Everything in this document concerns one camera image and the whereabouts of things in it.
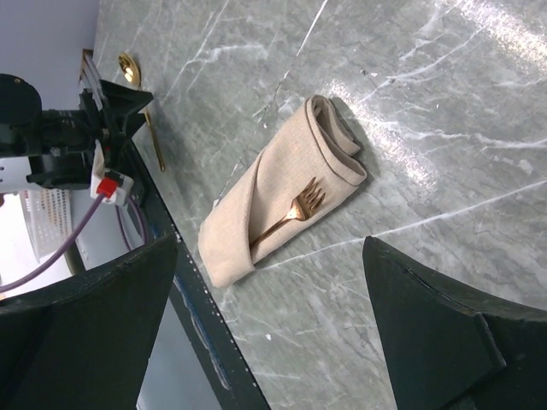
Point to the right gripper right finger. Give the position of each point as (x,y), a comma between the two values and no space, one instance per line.
(448,345)

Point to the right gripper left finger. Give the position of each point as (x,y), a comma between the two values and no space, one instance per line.
(85,342)

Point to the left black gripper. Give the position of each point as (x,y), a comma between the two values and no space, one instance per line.
(44,149)

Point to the beige cloth napkin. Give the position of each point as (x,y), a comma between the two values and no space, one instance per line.
(313,142)

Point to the copper fork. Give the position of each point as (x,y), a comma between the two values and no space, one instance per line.
(303,207)

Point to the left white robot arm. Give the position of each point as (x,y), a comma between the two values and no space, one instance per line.
(47,149)

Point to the aluminium frame rail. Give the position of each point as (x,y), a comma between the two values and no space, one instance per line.
(89,77)

